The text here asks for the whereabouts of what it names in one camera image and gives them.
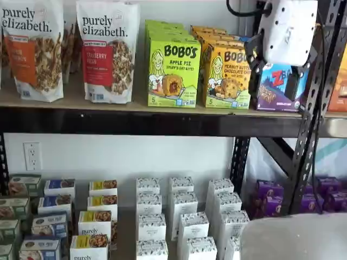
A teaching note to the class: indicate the white perforated gripper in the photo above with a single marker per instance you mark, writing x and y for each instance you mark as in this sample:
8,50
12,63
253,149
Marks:
287,29

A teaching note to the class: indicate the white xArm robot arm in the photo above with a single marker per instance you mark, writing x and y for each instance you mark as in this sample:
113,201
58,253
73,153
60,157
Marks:
292,238

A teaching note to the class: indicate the blue Zbar snack box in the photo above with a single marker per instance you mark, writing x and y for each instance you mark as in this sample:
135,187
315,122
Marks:
273,89
241,38

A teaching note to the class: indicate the yellow Bobo's peanut butter box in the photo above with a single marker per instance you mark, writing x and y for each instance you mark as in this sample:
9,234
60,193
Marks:
208,31
225,81
217,40

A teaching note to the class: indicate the orange cereal box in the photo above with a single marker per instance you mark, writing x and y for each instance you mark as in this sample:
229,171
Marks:
339,92

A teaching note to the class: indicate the light wooden shelf board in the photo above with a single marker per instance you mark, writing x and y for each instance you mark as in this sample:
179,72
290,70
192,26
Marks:
81,104
339,115

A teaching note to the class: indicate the black metal shelf rack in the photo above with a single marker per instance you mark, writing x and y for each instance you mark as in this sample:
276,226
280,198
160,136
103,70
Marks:
336,127
135,122

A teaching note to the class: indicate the white yellow granola box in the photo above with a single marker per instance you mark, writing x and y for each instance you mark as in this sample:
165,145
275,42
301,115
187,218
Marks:
102,204
89,249
103,187
95,227

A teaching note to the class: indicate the blue white granola box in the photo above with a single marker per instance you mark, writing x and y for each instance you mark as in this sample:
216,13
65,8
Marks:
54,204
50,224
40,249
59,187

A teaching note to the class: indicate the green granola box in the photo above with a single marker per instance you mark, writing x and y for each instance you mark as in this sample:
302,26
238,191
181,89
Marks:
6,253
15,208
9,230
24,185

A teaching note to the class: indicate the translucent plastic sheet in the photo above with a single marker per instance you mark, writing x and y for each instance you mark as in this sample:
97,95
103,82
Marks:
261,168

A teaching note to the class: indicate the white patterned carton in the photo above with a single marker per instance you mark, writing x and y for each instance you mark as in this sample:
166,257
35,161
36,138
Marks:
199,249
151,250
233,249
181,184
149,204
227,203
148,185
233,224
221,186
184,203
193,226
151,227

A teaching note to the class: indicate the purely elizabeth red label bag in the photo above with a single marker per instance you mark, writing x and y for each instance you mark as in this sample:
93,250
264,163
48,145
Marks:
108,67

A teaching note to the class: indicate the purely elizabeth small boxes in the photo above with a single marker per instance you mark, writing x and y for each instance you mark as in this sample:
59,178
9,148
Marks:
126,230

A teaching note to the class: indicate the purely elizabeth orange label bag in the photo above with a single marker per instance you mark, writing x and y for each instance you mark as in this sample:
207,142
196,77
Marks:
32,67

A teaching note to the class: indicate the white wall outlet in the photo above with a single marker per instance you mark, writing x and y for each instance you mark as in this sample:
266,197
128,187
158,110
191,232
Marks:
32,157

